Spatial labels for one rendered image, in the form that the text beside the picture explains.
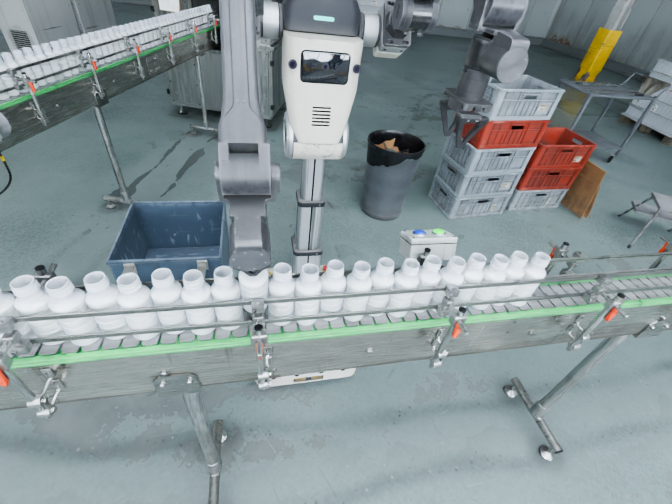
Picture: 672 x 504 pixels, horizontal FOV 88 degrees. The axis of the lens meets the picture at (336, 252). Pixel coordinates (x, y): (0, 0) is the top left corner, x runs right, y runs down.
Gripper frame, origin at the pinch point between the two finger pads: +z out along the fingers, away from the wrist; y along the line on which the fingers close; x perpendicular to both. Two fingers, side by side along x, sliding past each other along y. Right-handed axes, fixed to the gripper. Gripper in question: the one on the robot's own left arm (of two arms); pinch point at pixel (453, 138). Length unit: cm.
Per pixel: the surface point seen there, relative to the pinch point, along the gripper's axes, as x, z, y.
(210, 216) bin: 61, 52, 43
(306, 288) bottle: 34.1, 26.9, -18.3
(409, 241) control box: 3.4, 28.9, -1.4
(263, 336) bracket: 44, 31, -27
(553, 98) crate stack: -174, 35, 164
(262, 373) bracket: 44, 45, -27
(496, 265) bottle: -12.5, 24.3, -16.9
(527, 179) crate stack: -194, 106, 169
